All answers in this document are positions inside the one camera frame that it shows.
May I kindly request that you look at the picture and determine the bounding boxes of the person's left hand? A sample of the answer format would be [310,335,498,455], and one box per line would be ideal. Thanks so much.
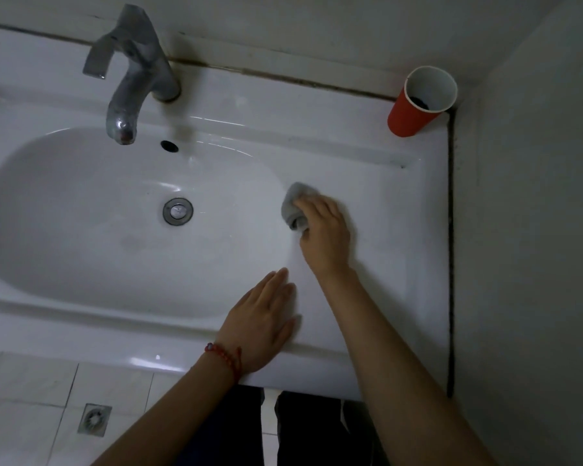
[215,267,297,375]

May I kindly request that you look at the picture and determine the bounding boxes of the person's right hand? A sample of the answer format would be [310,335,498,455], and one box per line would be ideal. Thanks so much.
[293,193,353,278]

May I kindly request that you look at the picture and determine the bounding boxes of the grey cleaning cloth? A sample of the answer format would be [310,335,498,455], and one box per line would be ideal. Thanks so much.
[281,182,321,232]

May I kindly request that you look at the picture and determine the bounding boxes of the person's left forearm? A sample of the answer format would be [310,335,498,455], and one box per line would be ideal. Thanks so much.
[92,352,239,466]

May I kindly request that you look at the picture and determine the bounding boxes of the person's right forearm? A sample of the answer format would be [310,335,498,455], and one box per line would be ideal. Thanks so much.
[316,267,497,466]

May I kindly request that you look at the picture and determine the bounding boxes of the person's dark trousers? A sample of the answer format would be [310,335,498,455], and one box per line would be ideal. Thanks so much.
[175,383,389,466]

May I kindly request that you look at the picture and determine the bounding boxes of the white ceramic sink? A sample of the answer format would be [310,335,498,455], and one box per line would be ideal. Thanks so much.
[0,24,451,401]

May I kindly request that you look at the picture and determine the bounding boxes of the chrome sink drain stopper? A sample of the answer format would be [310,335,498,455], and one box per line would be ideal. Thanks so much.
[162,197,194,227]

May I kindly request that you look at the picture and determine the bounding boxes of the red paper cup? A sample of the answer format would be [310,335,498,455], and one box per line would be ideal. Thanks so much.
[387,66,458,138]

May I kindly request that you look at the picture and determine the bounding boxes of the metal floor drain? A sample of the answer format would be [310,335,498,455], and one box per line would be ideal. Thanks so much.
[77,403,113,438]

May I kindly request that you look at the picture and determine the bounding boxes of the chrome faucet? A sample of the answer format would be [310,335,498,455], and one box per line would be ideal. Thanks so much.
[82,4,182,146]

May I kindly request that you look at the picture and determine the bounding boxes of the red bead bracelet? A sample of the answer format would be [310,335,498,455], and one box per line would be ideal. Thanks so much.
[204,342,244,384]

